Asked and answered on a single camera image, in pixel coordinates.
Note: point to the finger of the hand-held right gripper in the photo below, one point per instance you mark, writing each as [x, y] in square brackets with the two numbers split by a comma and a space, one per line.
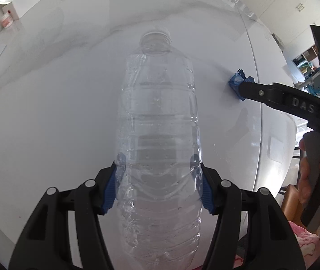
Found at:
[258, 92]

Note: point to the blue wrapper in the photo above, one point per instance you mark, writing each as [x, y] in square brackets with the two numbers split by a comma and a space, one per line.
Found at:
[237, 83]

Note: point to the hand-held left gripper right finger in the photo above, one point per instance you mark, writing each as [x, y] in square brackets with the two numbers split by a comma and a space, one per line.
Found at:
[207, 195]

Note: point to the white box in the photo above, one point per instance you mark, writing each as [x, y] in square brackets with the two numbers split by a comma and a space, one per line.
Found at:
[16, 9]

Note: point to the pink floral blanket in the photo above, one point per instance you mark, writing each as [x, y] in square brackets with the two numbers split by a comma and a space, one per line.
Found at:
[303, 244]

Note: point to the wooden wall shelf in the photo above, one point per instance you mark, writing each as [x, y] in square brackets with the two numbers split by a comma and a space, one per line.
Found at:
[307, 64]

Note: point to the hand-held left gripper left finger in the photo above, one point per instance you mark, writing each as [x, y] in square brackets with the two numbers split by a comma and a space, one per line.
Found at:
[110, 194]

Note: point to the clear plastic bottle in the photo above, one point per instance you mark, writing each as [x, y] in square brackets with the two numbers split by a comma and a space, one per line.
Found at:
[157, 146]

